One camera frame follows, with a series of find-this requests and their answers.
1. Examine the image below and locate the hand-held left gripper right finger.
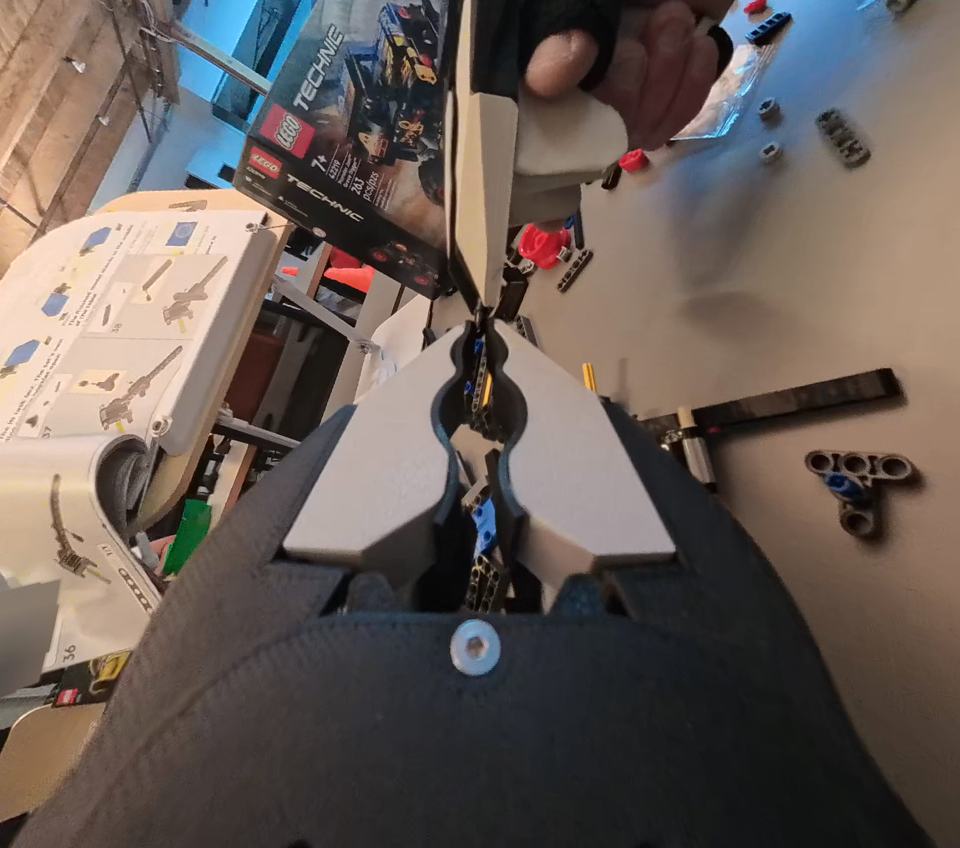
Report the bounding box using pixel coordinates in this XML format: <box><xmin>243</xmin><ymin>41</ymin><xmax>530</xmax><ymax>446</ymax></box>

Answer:
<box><xmin>487</xmin><ymin>321</ymin><xmax>678</xmax><ymax>603</ymax></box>

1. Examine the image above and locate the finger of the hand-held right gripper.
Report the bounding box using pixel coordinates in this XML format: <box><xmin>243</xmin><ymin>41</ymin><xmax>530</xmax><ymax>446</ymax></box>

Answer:
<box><xmin>456</xmin><ymin>92</ymin><xmax>520</xmax><ymax>309</ymax></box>
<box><xmin>442</xmin><ymin>0</ymin><xmax>483</xmax><ymax>318</ymax></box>

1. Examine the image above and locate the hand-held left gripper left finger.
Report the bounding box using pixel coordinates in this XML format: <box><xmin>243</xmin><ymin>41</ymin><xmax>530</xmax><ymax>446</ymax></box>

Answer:
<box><xmin>282</xmin><ymin>325</ymin><xmax>472</xmax><ymax>611</ymax></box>

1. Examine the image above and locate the black beam assembly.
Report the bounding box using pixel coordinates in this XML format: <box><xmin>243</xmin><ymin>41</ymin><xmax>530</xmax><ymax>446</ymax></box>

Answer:
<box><xmin>581</xmin><ymin>362</ymin><xmax>906</xmax><ymax>491</ymax></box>

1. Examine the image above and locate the black T-shaped beam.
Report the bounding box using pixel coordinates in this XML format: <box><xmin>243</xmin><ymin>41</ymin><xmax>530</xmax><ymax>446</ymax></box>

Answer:
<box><xmin>804</xmin><ymin>450</ymin><xmax>918</xmax><ymax>539</ymax></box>

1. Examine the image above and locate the instruction booklet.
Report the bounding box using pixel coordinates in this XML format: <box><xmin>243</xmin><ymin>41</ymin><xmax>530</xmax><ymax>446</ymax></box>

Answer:
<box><xmin>0</xmin><ymin>210</ymin><xmax>258</xmax><ymax>674</ymax></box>

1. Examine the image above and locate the red wheel rim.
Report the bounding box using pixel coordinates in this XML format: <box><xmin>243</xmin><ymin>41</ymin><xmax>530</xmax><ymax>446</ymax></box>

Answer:
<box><xmin>517</xmin><ymin>223</ymin><xmax>573</xmax><ymax>270</ymax></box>

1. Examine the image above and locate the building set box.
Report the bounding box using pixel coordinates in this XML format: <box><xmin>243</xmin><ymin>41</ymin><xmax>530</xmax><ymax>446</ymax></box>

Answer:
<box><xmin>232</xmin><ymin>0</ymin><xmax>463</xmax><ymax>301</ymax></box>

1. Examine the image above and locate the dark grey thin liftarm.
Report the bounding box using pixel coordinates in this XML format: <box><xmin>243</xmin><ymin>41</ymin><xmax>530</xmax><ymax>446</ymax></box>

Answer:
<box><xmin>556</xmin><ymin>249</ymin><xmax>596</xmax><ymax>295</ymax></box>

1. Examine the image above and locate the small orange cone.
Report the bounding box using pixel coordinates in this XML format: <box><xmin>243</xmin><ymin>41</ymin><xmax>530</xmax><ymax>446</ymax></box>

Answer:
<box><xmin>281</xmin><ymin>248</ymin><xmax>377</xmax><ymax>293</ymax></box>

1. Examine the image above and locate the pile of black beams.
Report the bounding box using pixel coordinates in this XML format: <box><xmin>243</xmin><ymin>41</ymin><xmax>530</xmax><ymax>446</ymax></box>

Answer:
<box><xmin>420</xmin><ymin>278</ymin><xmax>543</xmax><ymax>614</ymax></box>

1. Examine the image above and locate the green object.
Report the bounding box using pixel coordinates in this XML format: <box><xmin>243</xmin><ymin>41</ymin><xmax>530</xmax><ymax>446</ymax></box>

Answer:
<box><xmin>161</xmin><ymin>499</ymin><xmax>214</xmax><ymax>578</ymax></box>

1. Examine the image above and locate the clear plastic bag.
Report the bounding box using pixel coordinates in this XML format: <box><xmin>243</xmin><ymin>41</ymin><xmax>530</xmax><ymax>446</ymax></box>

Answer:
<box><xmin>675</xmin><ymin>41</ymin><xmax>774</xmax><ymax>141</ymax></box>

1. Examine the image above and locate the grey thin beam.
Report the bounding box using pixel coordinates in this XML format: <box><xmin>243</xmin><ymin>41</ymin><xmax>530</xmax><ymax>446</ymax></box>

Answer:
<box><xmin>816</xmin><ymin>107</ymin><xmax>872</xmax><ymax>170</ymax></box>

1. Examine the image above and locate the small black bracket piece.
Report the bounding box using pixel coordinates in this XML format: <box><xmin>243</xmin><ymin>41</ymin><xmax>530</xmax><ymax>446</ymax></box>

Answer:
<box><xmin>746</xmin><ymin>11</ymin><xmax>793</xmax><ymax>46</ymax></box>

